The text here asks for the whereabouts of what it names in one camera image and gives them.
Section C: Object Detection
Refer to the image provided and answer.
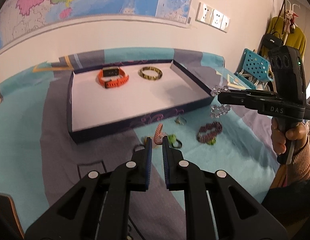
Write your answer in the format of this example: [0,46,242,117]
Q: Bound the clear crystal bead bracelet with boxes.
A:
[210,84,232,119]

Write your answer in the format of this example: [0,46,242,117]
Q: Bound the tortoiseshell bangle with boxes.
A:
[138,66,163,81]

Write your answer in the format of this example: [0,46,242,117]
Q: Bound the orange smart watch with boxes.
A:
[97,67,129,89]

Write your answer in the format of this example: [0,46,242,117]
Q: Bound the pink knit sleeve forearm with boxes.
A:
[270,140,310,189]

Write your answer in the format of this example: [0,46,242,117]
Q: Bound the right hand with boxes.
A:
[271,118,307,155]

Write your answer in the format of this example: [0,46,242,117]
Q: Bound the blue perforated chair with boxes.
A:
[235,48,273,91]

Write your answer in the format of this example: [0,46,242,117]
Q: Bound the black handbag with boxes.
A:
[261,31,283,50]

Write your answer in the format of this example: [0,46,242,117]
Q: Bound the yellow coat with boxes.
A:
[266,16,306,59]

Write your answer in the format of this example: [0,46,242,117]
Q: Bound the dark blue shallow box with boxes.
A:
[66,60,213,144]

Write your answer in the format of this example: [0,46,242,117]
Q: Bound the teal grey patterned cloth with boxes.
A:
[0,48,279,229]

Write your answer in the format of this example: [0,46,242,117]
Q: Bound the wooden chair edge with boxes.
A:
[0,193,25,239]

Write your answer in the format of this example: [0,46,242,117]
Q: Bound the world map poster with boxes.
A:
[0,0,191,49]

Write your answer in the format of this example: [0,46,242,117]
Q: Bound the green flower black ring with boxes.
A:
[167,134,183,149]

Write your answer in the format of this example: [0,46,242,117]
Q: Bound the purple beaded bracelet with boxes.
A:
[196,121,223,144]

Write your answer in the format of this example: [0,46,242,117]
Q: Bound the white wall sockets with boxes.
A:
[196,2,230,33]

